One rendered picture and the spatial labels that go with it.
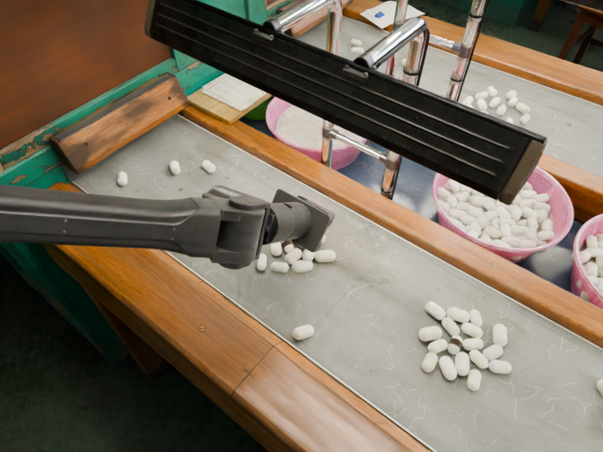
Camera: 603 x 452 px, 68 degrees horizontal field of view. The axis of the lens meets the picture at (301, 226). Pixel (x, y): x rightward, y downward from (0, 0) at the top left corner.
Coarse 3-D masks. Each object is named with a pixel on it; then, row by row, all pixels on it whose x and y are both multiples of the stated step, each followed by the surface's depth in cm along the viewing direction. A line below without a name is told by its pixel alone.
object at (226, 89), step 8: (216, 80) 112; (224, 80) 112; (232, 80) 112; (208, 88) 110; (216, 88) 110; (224, 88) 110; (232, 88) 110; (240, 88) 110; (248, 88) 110; (256, 88) 110; (216, 96) 108; (224, 96) 108; (232, 96) 108; (240, 96) 108; (248, 96) 108; (256, 96) 108; (232, 104) 106; (240, 104) 106; (248, 104) 106
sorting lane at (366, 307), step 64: (192, 128) 106; (128, 192) 92; (192, 192) 92; (256, 192) 92; (384, 256) 82; (320, 320) 74; (384, 320) 74; (512, 320) 74; (384, 384) 67; (448, 384) 67; (512, 384) 67; (576, 384) 67; (448, 448) 61; (512, 448) 61; (576, 448) 61
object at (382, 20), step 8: (376, 8) 140; (384, 8) 140; (392, 8) 140; (408, 8) 140; (368, 16) 137; (376, 16) 136; (384, 16) 137; (392, 16) 137; (408, 16) 136; (376, 24) 134; (384, 24) 134
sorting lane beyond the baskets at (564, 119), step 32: (320, 32) 136; (352, 32) 136; (384, 32) 136; (384, 64) 124; (448, 64) 124; (480, 64) 124; (544, 96) 114; (544, 128) 106; (576, 128) 106; (576, 160) 99
